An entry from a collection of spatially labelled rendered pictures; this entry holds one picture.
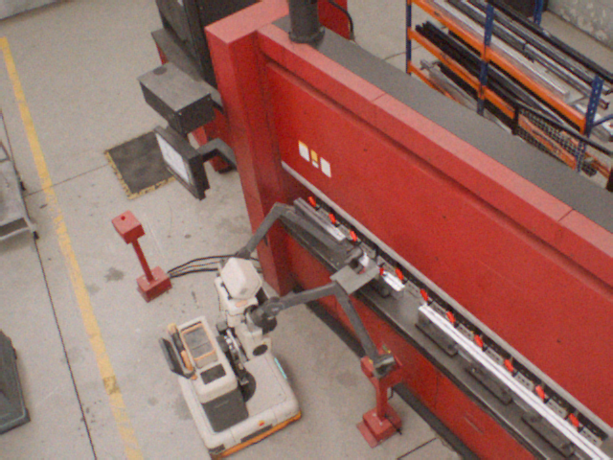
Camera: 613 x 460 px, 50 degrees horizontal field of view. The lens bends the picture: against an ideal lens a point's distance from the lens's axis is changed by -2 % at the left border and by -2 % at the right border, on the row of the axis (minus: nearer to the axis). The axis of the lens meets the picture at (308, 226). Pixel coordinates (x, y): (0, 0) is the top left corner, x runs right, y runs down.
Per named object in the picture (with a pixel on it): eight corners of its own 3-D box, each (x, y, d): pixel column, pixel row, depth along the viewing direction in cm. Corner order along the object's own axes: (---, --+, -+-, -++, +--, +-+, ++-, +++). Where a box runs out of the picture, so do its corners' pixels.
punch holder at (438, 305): (425, 304, 375) (426, 287, 363) (437, 296, 378) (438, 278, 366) (444, 320, 366) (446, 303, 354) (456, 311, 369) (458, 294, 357)
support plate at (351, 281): (329, 278, 409) (329, 277, 408) (362, 256, 418) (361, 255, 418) (349, 295, 398) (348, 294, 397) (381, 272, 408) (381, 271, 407)
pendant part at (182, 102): (168, 176, 472) (134, 77, 410) (197, 160, 481) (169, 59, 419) (205, 213, 442) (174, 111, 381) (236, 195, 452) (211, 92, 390)
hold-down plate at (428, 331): (414, 326, 392) (415, 323, 390) (420, 321, 394) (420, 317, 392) (451, 358, 375) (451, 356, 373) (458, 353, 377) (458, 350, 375)
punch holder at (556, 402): (538, 400, 328) (544, 382, 316) (550, 389, 331) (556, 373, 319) (562, 420, 320) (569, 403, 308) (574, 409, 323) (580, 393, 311)
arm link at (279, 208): (278, 195, 389) (277, 199, 379) (297, 208, 391) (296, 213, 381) (236, 254, 400) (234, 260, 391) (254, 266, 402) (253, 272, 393)
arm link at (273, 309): (341, 274, 366) (341, 281, 356) (349, 296, 369) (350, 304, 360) (265, 298, 372) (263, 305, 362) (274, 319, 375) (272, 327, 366)
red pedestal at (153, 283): (135, 288, 548) (103, 219, 487) (161, 273, 557) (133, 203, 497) (147, 303, 536) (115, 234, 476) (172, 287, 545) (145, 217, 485)
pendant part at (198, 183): (166, 169, 456) (152, 127, 430) (180, 160, 461) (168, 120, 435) (199, 201, 430) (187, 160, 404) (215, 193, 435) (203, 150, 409)
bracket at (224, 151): (192, 159, 476) (190, 151, 471) (219, 144, 485) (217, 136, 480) (221, 187, 453) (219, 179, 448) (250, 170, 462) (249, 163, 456)
